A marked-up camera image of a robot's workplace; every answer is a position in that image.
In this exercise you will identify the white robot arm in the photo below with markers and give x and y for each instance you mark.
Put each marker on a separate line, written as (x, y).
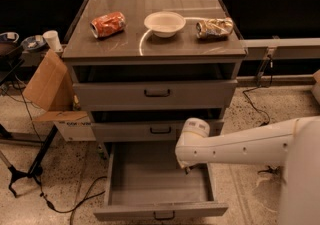
(293, 144)

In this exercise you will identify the crushed gold soda can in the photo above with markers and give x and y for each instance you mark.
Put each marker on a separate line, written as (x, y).
(216, 28)

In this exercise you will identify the blue bowl on shelf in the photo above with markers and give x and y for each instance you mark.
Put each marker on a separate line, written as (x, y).
(34, 43)

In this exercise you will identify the grey middle drawer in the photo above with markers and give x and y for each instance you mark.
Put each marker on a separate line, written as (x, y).
(138, 131)

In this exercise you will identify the grey drawer cabinet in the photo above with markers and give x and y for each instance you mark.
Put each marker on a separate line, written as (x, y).
(137, 55)

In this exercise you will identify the white paper cup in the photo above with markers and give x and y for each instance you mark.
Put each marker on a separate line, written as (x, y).
(52, 39)

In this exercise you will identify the brown cardboard box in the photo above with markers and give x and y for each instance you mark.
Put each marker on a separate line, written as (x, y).
(50, 88)

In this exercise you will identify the grey top drawer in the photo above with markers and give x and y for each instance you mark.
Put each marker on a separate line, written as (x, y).
(166, 95)

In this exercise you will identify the crushed orange soda can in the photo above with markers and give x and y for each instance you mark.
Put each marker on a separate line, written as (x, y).
(107, 25)

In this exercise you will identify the grey open bottom drawer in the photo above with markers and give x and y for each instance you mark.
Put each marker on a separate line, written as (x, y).
(144, 181)

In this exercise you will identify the white paper bowl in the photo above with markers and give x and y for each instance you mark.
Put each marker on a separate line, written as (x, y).
(164, 24)

